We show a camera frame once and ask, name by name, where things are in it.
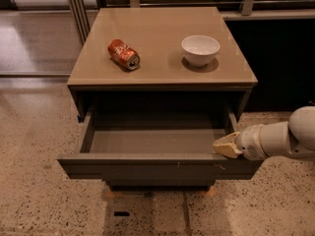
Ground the grey top drawer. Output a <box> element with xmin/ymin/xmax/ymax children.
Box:
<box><xmin>58</xmin><ymin>110</ymin><xmax>262</xmax><ymax>186</ymax></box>

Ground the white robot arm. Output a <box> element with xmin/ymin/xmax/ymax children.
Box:
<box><xmin>213</xmin><ymin>106</ymin><xmax>315</xmax><ymax>160</ymax></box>

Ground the grey drawer cabinet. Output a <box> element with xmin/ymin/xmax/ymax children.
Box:
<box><xmin>66</xmin><ymin>6</ymin><xmax>259</xmax><ymax>192</ymax></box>

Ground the white ceramic bowl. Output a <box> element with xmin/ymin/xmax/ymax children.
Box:
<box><xmin>181</xmin><ymin>35</ymin><xmax>221</xmax><ymax>67</ymax></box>

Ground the black floor marker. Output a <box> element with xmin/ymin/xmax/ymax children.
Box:
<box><xmin>114</xmin><ymin>211</ymin><xmax>130</xmax><ymax>216</ymax></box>

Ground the orange soda can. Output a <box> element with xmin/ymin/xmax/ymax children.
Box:
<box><xmin>107</xmin><ymin>39</ymin><xmax>140</xmax><ymax>71</ymax></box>

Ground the grey window ledge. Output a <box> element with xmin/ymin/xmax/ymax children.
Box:
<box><xmin>220</xmin><ymin>9</ymin><xmax>315</xmax><ymax>21</ymax></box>

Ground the blue tape piece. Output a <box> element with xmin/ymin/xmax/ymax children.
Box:
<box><xmin>77</xmin><ymin>115</ymin><xmax>82</xmax><ymax>123</ymax></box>

